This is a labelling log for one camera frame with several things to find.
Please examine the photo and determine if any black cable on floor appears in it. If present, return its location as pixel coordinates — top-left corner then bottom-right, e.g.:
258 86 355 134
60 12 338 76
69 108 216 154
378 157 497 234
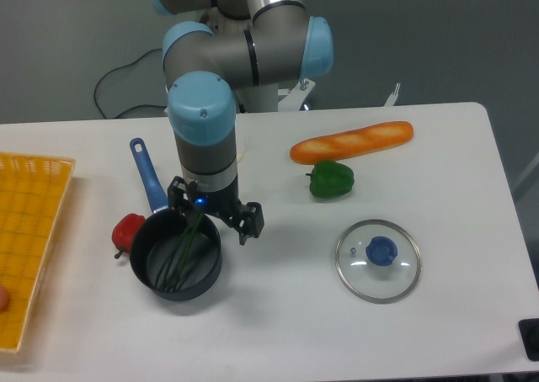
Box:
93 47 170 120

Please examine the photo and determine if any green spring onion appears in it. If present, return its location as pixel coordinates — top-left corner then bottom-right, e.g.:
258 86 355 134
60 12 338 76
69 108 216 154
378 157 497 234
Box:
153 135 258 294

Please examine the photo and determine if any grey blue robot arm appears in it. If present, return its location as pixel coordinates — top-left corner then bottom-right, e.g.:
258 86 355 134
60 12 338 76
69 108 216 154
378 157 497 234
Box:
150 0 334 242

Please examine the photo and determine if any dark pot blue handle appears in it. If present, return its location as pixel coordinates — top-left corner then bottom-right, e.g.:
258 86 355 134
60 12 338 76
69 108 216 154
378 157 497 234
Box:
129 138 222 301

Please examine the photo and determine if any glass pot lid blue knob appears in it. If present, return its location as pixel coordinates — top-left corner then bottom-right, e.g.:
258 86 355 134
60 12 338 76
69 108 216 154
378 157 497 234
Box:
334 218 423 305

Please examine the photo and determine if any yellow woven basket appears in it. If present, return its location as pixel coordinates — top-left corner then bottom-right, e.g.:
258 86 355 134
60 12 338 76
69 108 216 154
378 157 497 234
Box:
1 152 75 353

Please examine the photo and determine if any green bell pepper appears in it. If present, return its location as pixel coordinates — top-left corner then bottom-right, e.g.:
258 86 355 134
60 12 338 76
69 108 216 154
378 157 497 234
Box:
307 161 355 199

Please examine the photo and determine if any orange baguette bread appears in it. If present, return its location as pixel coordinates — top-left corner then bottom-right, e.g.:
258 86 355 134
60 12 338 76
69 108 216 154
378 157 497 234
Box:
289 121 414 164

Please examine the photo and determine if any black device at table corner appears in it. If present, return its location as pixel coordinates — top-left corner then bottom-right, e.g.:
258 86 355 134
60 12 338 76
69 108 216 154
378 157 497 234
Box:
518 318 539 362

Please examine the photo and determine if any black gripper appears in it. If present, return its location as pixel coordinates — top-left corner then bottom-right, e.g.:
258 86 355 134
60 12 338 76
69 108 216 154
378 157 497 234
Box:
167 176 264 246

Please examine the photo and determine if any red bell pepper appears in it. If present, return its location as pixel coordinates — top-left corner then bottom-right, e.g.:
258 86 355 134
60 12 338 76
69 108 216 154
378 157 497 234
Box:
111 213 146 259

